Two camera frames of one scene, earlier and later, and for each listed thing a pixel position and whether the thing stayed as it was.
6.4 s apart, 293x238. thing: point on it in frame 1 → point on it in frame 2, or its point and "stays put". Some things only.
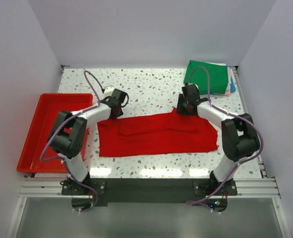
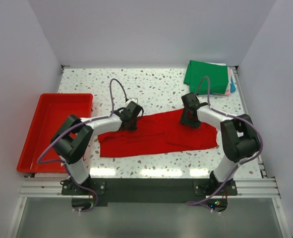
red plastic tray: (51, 108) stays put
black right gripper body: (181, 107) → (185, 119)
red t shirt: (170, 132) stays put
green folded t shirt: (218, 74) stays put
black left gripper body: (120, 113) → (133, 125)
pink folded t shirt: (227, 92) stays put
